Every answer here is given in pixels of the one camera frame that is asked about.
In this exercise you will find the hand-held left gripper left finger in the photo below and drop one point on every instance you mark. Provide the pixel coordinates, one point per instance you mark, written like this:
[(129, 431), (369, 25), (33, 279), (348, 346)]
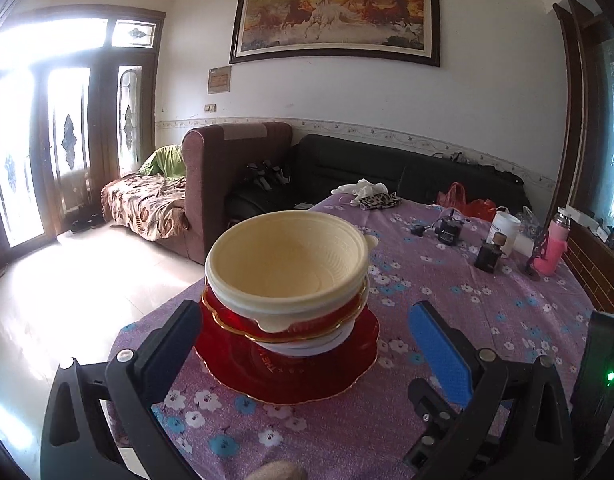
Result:
[(172, 345)]

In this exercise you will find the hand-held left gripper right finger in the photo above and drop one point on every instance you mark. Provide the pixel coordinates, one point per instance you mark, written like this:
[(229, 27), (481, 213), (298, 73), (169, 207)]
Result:
[(442, 355)]

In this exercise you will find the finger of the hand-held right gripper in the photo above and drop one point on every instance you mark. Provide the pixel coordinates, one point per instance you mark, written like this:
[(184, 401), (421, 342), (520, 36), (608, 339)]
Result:
[(432, 435)]

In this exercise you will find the red plate with gold rim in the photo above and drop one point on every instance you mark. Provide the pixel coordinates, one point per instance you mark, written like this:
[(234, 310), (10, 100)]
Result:
[(227, 317)]

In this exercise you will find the large red plate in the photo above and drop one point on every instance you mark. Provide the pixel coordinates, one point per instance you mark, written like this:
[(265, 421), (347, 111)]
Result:
[(287, 377)]

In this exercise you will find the white plastic bowl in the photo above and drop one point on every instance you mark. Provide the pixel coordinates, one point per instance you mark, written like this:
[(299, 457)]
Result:
[(307, 346)]

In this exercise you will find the wooden window panel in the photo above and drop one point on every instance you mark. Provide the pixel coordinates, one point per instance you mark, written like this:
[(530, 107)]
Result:
[(587, 260)]

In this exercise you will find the dark jar with cork lid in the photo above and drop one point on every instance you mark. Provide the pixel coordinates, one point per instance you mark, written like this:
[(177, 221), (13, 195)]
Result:
[(487, 257)]

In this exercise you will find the black phone stand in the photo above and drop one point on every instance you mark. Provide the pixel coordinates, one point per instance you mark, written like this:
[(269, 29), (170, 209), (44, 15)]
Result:
[(531, 272)]

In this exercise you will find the pink thermos with knitted sleeve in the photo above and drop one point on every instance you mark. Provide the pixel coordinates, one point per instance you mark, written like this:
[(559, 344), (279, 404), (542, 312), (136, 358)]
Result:
[(552, 250)]

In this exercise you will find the small black pump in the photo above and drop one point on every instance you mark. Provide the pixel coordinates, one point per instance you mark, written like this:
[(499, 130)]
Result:
[(447, 234)]

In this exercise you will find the small black adapter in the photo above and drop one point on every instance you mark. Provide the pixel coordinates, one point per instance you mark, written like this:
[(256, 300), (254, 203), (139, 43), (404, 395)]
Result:
[(417, 230)]

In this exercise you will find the white paper pack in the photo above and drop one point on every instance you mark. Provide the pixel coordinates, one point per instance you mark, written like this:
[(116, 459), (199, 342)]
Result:
[(523, 247)]

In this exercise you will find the white plastic jar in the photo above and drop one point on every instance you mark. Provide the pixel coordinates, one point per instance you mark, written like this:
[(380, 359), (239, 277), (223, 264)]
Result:
[(504, 230)]

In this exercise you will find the white flat box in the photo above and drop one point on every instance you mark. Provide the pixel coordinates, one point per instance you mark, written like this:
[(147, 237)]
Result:
[(582, 215)]

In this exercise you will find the brown patterned blanket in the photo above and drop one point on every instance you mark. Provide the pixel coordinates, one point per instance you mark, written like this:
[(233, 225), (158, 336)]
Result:
[(142, 205)]

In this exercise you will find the dark slippers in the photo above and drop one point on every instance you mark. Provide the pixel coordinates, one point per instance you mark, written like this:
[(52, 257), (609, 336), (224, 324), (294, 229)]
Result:
[(87, 220)]

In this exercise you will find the red plastic bag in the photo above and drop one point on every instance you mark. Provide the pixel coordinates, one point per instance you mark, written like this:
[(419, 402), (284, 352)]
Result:
[(479, 207)]

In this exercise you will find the clear plastic bag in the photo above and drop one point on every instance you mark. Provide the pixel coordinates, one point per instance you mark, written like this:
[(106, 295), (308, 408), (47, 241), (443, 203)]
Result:
[(529, 220)]

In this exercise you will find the tan blurred object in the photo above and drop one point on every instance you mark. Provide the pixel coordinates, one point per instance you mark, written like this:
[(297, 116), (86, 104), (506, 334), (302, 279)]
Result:
[(277, 472)]

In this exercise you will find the leopard print cloth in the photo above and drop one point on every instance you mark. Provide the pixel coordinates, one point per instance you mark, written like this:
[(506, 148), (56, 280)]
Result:
[(379, 201)]

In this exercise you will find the brown fabric sofa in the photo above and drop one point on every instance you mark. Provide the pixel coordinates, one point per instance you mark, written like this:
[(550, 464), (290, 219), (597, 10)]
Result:
[(212, 170)]

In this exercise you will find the green cloth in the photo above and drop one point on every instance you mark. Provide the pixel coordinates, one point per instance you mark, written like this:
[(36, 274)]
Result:
[(167, 162)]

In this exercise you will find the white cloth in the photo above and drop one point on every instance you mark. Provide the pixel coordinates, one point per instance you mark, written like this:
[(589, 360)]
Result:
[(362, 187)]

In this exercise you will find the black and white shoes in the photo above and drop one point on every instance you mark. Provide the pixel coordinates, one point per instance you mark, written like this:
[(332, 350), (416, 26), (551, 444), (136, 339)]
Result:
[(267, 172)]

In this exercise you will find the black leather sofa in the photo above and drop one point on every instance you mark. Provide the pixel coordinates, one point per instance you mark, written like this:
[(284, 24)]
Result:
[(337, 160)]

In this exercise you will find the wooden glass door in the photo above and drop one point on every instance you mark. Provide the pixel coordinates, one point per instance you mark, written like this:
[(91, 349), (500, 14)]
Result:
[(102, 110)]

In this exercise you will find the framed horse painting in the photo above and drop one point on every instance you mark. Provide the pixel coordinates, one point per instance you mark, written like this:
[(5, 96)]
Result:
[(337, 15)]

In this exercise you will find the brown wall plaque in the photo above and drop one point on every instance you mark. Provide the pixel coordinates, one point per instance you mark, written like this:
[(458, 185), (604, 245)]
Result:
[(220, 80)]

